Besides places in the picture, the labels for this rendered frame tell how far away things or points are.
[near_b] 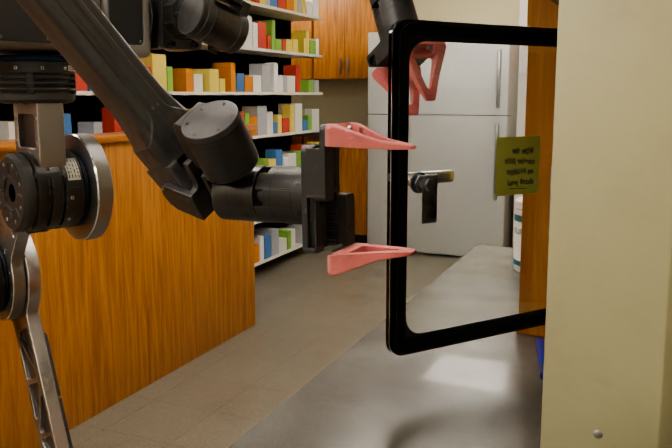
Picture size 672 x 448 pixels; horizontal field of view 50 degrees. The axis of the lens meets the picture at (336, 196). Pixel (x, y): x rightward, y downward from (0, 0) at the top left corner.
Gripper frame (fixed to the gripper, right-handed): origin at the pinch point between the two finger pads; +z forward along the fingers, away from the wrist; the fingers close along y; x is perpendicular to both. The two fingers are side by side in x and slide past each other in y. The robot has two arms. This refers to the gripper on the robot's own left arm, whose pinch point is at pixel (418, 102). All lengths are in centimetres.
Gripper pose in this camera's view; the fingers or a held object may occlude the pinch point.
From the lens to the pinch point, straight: 97.2
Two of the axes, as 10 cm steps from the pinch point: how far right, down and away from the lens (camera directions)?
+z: 2.2, 9.4, -2.5
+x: -8.9, 0.9, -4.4
